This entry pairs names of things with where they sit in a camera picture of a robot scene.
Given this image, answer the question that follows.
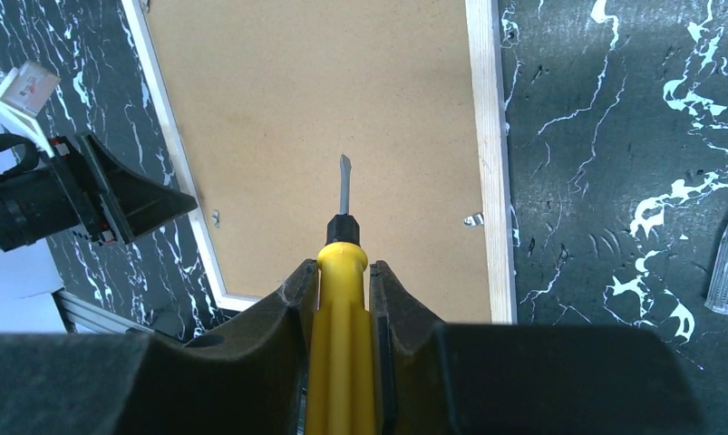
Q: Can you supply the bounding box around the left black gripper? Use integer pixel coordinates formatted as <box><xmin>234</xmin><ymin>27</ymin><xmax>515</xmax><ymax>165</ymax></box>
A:
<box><xmin>0</xmin><ymin>133</ymin><xmax>198</xmax><ymax>254</ymax></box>

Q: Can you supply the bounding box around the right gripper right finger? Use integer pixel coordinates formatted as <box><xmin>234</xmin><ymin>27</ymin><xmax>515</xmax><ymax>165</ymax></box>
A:
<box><xmin>370</xmin><ymin>261</ymin><xmax>706</xmax><ymax>434</ymax></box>

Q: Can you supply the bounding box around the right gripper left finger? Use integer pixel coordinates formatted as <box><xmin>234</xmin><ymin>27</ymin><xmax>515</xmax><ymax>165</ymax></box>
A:
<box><xmin>0</xmin><ymin>260</ymin><xmax>318</xmax><ymax>434</ymax></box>

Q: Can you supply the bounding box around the yellow handled screwdriver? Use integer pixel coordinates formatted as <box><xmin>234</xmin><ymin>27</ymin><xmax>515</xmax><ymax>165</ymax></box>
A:
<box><xmin>305</xmin><ymin>154</ymin><xmax>376</xmax><ymax>434</ymax></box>

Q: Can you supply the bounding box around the white wooden photo frame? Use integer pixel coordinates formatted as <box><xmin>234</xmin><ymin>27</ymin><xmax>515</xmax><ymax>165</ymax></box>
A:
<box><xmin>123</xmin><ymin>1</ymin><xmax>517</xmax><ymax>324</ymax></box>

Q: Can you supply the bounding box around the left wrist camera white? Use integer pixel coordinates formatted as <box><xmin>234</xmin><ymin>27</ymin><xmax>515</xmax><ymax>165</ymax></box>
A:
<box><xmin>0</xmin><ymin>61</ymin><xmax>60</xmax><ymax>157</ymax></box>

